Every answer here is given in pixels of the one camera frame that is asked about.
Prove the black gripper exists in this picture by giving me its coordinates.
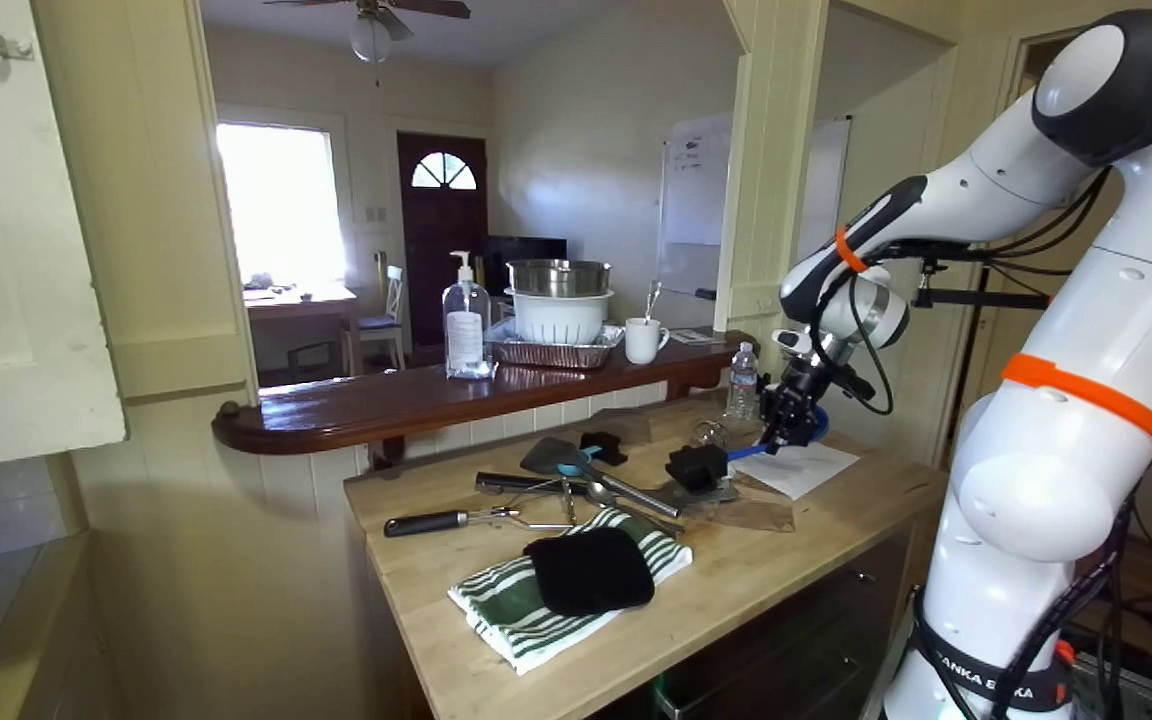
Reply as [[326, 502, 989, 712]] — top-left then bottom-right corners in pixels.
[[757, 329, 839, 457]]

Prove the blue plastic funnel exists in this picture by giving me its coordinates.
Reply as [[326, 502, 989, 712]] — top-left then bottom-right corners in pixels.
[[724, 404, 838, 472]]

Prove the white paper towel sheet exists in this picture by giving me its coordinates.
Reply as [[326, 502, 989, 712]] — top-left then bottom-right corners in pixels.
[[733, 439, 863, 505]]

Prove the water bottle with white cap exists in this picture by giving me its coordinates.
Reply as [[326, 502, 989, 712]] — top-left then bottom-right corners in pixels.
[[712, 338, 770, 451]]

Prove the small black block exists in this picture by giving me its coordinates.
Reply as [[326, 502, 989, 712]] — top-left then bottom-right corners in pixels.
[[663, 439, 737, 502]]

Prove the white ceramic mug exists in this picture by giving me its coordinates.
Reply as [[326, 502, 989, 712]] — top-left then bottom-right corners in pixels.
[[619, 313, 678, 373]]

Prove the black cloth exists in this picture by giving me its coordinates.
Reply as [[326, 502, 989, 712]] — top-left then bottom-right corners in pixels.
[[519, 524, 659, 621]]

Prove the clear serving tray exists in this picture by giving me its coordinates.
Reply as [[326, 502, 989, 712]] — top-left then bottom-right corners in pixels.
[[490, 329, 624, 377]]

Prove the metal mixing bowl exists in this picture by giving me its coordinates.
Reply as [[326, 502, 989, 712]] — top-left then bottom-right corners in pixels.
[[505, 253, 618, 303]]

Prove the black appliance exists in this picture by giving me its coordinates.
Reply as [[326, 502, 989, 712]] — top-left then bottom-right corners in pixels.
[[479, 232, 575, 303]]

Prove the clear hand sanitizer pump bottle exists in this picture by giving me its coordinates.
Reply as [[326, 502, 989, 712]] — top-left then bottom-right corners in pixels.
[[438, 243, 495, 385]]

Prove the green white striped towel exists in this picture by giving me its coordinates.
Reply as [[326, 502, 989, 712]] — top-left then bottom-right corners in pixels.
[[446, 510, 695, 682]]

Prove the dark red entrance door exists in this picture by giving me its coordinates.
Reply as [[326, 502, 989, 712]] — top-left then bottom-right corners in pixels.
[[394, 127, 495, 355]]

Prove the dark wooden bar counter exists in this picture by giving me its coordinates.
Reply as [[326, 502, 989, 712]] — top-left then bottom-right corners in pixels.
[[209, 329, 757, 459]]

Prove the pale metal chair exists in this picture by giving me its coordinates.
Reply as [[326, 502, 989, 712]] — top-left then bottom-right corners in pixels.
[[343, 257, 411, 382]]

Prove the wooden side table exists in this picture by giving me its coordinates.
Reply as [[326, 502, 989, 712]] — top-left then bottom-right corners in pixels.
[[242, 284, 366, 391]]

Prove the bright window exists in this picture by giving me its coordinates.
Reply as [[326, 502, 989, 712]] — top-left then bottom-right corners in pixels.
[[209, 116, 356, 300]]

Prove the ceiling fan with light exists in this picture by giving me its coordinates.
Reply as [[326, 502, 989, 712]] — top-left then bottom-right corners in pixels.
[[266, 0, 477, 71]]

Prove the cream cabinet door with hook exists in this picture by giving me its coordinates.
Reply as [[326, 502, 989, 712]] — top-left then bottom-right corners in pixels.
[[0, 0, 134, 481]]

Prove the white wall board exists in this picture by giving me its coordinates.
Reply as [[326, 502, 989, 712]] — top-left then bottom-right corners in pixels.
[[659, 113, 737, 253]]

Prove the long grey black-handled utensil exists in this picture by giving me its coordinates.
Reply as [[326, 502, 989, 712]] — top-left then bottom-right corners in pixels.
[[473, 465, 569, 502]]

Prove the wire potato masher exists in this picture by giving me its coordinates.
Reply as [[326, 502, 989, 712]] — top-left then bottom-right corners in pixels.
[[380, 496, 569, 545]]

